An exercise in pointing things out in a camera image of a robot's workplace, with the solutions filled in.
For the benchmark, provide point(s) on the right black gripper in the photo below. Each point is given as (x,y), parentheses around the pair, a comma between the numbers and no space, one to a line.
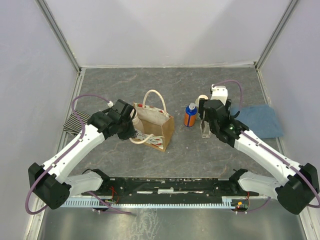
(201,108)

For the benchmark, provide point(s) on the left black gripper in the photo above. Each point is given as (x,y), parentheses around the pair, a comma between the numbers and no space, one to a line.
(131,134)

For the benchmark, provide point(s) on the pink beige bottle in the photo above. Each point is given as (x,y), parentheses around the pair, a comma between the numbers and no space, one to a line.
(138,125)

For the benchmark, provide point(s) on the blue orange spray bottle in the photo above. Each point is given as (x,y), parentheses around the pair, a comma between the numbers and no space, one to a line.
(190,115)

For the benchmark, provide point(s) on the watermelon print canvas bag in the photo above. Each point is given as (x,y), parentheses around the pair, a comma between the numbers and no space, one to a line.
(158,124)

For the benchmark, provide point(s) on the black white striped cloth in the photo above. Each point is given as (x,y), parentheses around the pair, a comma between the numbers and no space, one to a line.
(72,125)

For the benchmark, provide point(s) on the white square bottle dark cap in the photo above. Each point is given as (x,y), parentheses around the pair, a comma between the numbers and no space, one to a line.
(228,104)

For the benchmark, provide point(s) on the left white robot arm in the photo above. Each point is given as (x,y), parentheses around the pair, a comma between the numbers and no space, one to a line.
(51,181)

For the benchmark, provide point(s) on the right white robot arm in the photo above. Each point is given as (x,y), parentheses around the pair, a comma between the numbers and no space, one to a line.
(293,185)

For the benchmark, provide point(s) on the blue folded cloth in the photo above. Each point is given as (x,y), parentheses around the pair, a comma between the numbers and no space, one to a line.
(262,120)

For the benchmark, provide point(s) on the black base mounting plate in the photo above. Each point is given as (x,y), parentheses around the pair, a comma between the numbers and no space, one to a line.
(128,186)

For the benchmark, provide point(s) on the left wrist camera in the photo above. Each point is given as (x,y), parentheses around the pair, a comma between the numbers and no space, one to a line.
(122,107)

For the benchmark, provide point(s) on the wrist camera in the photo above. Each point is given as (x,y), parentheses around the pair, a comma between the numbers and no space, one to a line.
(219,92)
(122,107)

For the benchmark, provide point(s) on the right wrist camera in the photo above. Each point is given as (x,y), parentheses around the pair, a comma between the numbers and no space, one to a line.
(219,92)

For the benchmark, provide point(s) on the light blue cable duct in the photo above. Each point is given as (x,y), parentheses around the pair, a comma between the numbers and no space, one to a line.
(167,202)

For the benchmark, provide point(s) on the right aluminium frame post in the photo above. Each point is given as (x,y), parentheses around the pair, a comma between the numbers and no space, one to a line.
(276,33)

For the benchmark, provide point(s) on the aluminium frame post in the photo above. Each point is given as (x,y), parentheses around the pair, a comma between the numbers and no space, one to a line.
(47,13)
(276,33)

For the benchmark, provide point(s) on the left aluminium frame post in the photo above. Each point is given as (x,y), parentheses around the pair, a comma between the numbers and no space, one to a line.
(47,13)

